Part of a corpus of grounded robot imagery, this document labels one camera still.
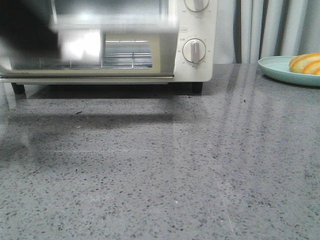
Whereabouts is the metal wire oven rack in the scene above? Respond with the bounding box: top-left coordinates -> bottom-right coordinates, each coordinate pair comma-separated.
39,53 -> 153,69

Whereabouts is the striped bread roll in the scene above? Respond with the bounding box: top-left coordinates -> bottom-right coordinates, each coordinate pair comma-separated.
289,52 -> 320,76

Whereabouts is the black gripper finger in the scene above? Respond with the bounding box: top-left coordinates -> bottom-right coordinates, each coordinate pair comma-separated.
0,0 -> 61,73

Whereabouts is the teal round plate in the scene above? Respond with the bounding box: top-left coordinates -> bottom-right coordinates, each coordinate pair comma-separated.
257,56 -> 320,87

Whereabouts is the white Toshiba toaster oven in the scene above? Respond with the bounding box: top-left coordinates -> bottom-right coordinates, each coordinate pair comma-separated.
0,0 -> 218,94

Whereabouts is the lower oven timer knob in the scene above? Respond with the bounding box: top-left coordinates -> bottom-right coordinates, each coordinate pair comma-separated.
182,38 -> 206,64

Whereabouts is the white curtain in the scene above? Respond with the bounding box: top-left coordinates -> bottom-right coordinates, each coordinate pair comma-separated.
214,0 -> 320,64

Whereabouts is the silver glass oven door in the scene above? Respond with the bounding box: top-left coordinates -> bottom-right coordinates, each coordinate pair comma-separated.
0,22 -> 178,78

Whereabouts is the upper oven control knob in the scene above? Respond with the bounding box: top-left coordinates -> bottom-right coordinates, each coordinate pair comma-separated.
184,0 -> 210,13

